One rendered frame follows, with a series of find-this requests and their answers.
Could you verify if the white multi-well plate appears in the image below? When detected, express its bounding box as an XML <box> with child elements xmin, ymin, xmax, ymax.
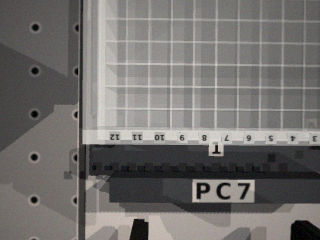
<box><xmin>82</xmin><ymin>0</ymin><xmax>320</xmax><ymax>146</ymax></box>

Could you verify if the dark grey plate carrier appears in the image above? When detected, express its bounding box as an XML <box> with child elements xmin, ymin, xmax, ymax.
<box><xmin>92</xmin><ymin>144</ymin><xmax>320</xmax><ymax>204</ymax></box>

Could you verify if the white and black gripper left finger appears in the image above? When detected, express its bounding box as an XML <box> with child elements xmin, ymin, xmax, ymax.
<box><xmin>129</xmin><ymin>219</ymin><xmax>149</xmax><ymax>240</ymax></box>

